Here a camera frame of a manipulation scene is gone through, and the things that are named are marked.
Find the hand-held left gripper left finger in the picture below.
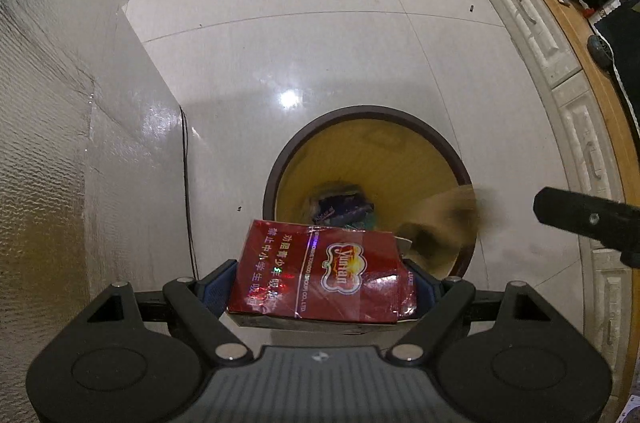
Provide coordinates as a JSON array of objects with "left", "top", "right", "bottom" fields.
[{"left": 65, "top": 259, "right": 249, "bottom": 365}]

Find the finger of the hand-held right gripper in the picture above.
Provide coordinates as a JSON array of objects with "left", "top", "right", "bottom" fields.
[{"left": 532, "top": 187, "right": 640, "bottom": 269}]

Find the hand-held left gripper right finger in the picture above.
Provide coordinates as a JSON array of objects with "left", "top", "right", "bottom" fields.
[{"left": 390, "top": 272, "right": 576, "bottom": 364}]

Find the brown paper bag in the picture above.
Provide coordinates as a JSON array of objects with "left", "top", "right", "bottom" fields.
[{"left": 397, "top": 184, "right": 482, "bottom": 276}]

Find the red cigarette carton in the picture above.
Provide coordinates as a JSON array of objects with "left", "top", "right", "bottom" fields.
[{"left": 226, "top": 218, "right": 420, "bottom": 335}]

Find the blue white snack packet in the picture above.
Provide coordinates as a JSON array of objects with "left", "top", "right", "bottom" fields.
[{"left": 306, "top": 184, "right": 379, "bottom": 230}]

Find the yellow waste bin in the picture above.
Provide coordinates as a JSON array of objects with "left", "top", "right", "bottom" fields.
[{"left": 262, "top": 105, "right": 476, "bottom": 285}]

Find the wooden top bench cabinet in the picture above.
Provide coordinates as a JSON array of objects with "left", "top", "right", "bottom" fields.
[{"left": 471, "top": 0, "right": 640, "bottom": 404}]

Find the dark printed blanket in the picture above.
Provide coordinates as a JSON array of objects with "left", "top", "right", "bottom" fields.
[{"left": 589, "top": 0, "right": 640, "bottom": 131}]

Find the foil covered table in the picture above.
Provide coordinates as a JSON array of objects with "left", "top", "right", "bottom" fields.
[{"left": 0, "top": 0, "right": 201, "bottom": 344}]

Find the black cable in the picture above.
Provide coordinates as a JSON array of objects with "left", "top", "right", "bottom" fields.
[{"left": 179, "top": 107, "right": 200, "bottom": 276}]

